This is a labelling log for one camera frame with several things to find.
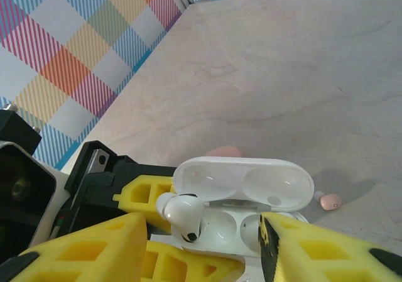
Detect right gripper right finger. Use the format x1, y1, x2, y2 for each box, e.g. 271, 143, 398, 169
259, 214, 402, 282

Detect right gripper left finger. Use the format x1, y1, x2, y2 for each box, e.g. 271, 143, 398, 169
0, 212, 148, 282

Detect white earbud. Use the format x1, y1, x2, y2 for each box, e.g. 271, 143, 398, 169
156, 192, 205, 244

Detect pink earbud charging case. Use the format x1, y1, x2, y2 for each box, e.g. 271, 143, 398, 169
205, 146, 242, 159

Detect white earbud charging case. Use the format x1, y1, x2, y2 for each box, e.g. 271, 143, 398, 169
171, 156, 315, 259

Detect pink earbud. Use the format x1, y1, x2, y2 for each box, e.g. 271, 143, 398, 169
315, 190, 342, 210

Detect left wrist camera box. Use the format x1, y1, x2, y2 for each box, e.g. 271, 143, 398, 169
0, 140, 67, 266

